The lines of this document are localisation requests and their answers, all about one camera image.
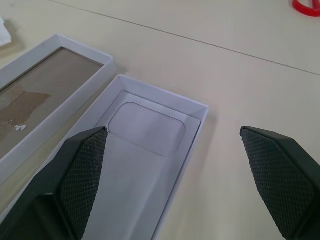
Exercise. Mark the white crumpled paper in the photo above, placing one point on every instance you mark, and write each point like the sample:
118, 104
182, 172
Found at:
4, 32

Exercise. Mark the white box lid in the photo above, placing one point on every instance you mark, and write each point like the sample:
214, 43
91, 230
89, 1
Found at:
45, 100

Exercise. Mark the white box base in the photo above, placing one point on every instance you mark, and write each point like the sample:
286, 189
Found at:
155, 155

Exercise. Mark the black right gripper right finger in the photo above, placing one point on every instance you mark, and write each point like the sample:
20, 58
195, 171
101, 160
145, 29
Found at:
277, 180

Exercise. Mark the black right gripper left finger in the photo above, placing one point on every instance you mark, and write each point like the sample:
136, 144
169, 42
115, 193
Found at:
75, 180

